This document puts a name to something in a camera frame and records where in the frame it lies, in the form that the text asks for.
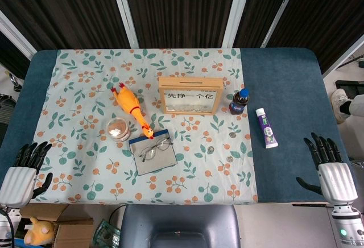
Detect clear round plastic jar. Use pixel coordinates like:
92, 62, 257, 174
105, 118, 130, 143

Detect wooden frame coin box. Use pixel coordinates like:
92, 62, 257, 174
158, 76, 224, 116

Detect yellow plush toy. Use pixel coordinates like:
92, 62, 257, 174
23, 217, 56, 246

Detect grey chair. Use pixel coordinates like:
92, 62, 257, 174
121, 204, 242, 248

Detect brown cardboard box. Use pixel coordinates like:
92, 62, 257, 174
19, 204, 94, 248

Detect yellow rubber chicken toy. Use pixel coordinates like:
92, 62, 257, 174
110, 82, 155, 140

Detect grey notebook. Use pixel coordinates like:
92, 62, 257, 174
128, 129, 178, 176

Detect thin metal frame eyeglasses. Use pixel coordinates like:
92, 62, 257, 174
139, 139, 174, 163

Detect blue felt table cover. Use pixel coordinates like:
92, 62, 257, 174
0, 47, 358, 203

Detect purple white toothpaste tube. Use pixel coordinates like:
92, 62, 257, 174
255, 108, 279, 150

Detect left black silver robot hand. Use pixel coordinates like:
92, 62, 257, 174
0, 142, 54, 208

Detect green clear plastic package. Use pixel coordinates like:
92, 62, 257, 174
92, 219, 122, 248

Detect white trouser leg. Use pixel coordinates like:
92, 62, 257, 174
345, 94, 364, 118

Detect white sneaker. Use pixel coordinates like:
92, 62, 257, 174
331, 88, 350, 123

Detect small cola bottle blue cap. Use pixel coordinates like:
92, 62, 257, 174
229, 88, 251, 115

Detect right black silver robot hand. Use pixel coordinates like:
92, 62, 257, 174
295, 133, 358, 205

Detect black tray on floor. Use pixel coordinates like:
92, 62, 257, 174
335, 80, 364, 98

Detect floral fruit print tablecloth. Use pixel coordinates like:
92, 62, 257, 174
30, 48, 259, 205

